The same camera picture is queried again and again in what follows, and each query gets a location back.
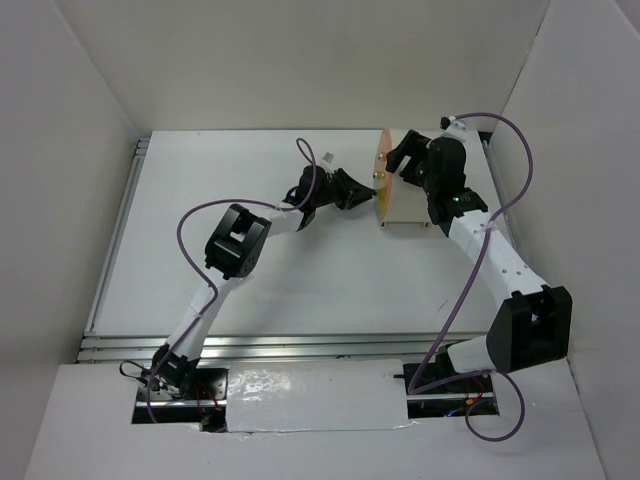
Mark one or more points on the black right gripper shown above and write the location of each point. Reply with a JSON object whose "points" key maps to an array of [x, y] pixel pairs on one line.
{"points": [[413, 145]]}

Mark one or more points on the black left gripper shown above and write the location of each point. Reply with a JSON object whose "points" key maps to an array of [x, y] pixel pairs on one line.
{"points": [[349, 198]]}

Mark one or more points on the orange drawer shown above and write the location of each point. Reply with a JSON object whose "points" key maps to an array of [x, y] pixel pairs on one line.
{"points": [[385, 143], [381, 177]]}

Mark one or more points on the orange top drawer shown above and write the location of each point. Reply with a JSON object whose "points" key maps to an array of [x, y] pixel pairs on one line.
{"points": [[385, 143]]}

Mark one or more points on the cream cylindrical drawer organizer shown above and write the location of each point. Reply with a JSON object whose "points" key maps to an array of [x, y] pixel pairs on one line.
{"points": [[408, 203]]}

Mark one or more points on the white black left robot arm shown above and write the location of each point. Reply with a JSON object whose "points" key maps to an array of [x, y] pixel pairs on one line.
{"points": [[232, 253]]}

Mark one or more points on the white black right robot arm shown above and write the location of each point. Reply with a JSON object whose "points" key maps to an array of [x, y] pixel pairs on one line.
{"points": [[533, 319]]}

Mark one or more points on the white foil-taped cover panel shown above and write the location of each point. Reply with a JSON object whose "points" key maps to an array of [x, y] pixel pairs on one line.
{"points": [[316, 396]]}

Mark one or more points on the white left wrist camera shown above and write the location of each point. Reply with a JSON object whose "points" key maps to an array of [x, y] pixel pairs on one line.
{"points": [[326, 161]]}

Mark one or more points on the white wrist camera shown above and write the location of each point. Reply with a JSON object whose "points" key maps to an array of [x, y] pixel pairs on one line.
{"points": [[326, 161], [453, 128]]}

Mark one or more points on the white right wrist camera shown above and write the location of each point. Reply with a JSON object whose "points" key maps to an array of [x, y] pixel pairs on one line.
{"points": [[453, 128]]}

